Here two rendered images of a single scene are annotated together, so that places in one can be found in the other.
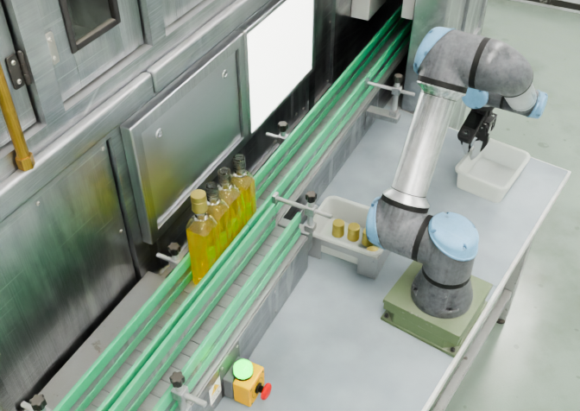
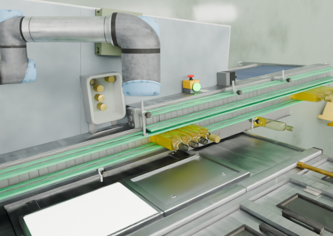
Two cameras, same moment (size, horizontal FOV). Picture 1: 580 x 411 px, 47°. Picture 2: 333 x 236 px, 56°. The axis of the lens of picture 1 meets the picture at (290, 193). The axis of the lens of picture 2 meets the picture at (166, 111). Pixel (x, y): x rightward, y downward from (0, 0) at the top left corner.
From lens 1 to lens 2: 1.87 m
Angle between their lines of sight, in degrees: 76
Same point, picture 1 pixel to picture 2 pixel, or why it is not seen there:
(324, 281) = not seen: hidden behind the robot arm
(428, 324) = not seen: hidden behind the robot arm
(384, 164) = (13, 123)
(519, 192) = not seen: outside the picture
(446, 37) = (157, 79)
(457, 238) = (155, 26)
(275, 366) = (173, 82)
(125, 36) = (266, 202)
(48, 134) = (292, 172)
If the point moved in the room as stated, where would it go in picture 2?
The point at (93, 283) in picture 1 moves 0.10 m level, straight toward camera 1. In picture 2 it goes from (222, 150) to (230, 134)
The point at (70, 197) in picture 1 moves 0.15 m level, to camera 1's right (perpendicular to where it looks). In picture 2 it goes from (259, 164) to (250, 142)
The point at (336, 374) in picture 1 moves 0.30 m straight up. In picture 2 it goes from (165, 58) to (202, 60)
